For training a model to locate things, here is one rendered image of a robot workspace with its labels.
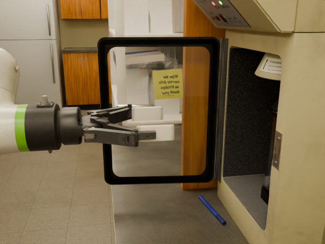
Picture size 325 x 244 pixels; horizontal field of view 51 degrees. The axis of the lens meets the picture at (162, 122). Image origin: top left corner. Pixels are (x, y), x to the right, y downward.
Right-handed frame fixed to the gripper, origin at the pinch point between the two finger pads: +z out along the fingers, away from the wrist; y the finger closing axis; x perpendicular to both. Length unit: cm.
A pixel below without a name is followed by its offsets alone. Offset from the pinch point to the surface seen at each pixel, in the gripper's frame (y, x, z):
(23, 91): 471, 88, -141
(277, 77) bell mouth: -4.1, -9.5, 22.2
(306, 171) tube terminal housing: -13.4, 6.6, 25.1
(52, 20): 472, -16, -89
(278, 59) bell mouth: -2.6, -12.7, 22.8
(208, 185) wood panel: 23.3, 28.0, 17.9
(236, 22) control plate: 1.2, -19.7, 15.1
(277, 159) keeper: -12.5, 4.2, 19.5
